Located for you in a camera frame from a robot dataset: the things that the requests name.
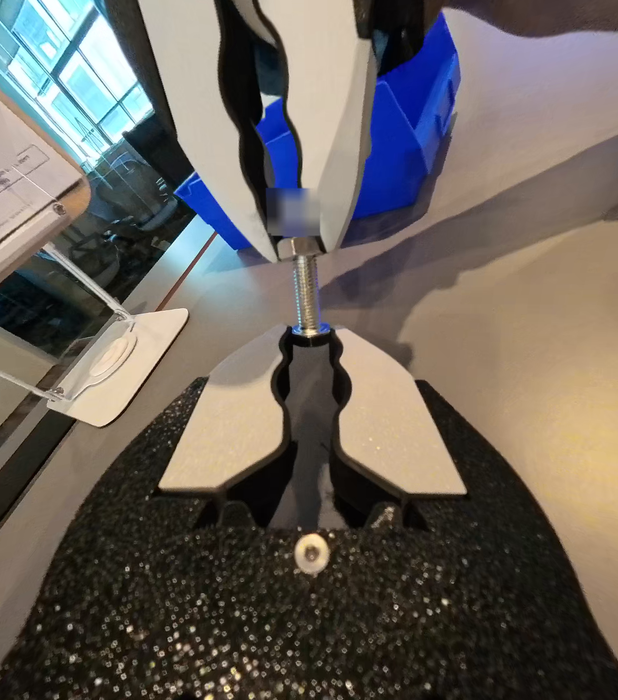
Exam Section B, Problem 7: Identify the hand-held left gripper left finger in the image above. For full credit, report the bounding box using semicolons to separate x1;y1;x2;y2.
157;324;296;497

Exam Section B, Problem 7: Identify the wooden board document stand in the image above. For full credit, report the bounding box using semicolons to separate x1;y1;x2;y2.
0;52;190;428

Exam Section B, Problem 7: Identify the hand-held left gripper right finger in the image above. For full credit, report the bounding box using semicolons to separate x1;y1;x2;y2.
331;326;469;498

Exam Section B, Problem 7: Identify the person's right forearm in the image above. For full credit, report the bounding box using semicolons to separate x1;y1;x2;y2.
443;0;618;40

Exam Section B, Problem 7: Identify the large grid window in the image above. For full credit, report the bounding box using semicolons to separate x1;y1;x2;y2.
0;0;158;162

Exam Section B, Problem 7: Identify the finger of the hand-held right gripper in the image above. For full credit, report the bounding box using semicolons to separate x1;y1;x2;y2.
138;0;283;265
232;0;380;255

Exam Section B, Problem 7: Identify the silver hex bolt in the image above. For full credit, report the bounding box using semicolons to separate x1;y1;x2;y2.
276;236;325;329

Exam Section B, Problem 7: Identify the grey office chair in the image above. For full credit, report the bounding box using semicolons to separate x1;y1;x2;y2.
134;188;181;230

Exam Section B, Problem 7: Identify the blue plastic bin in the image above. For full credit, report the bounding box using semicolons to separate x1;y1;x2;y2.
174;11;462;252

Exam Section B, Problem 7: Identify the printed instruction sheet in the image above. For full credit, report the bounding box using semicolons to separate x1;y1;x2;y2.
0;74;88;244

